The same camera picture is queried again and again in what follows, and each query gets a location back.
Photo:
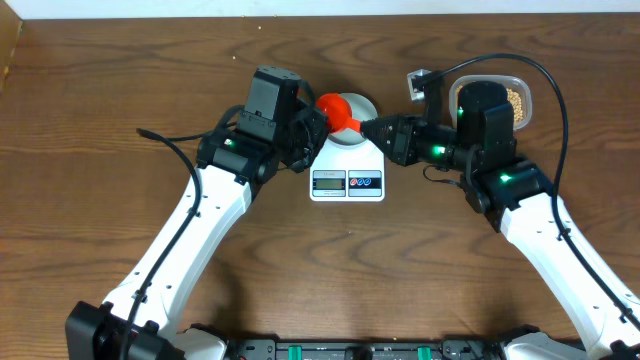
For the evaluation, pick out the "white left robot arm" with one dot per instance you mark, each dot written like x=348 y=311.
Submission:
x=278 y=128

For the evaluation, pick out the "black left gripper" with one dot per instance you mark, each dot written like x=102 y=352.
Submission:
x=316 y=128

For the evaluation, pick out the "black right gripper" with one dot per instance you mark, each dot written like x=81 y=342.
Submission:
x=401 y=145

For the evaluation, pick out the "red plastic measuring scoop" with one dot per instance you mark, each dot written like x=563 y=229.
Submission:
x=339 y=113

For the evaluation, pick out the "white digital kitchen scale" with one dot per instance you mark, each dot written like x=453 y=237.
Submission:
x=348 y=174

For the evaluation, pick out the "clear plastic food container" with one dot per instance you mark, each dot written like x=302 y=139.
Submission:
x=465 y=80

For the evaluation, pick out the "pile of soybeans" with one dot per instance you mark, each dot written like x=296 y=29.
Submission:
x=519 y=99

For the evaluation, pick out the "white round bowl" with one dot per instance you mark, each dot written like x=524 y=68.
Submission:
x=363 y=110

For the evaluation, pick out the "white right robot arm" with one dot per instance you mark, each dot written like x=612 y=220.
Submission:
x=520 y=202

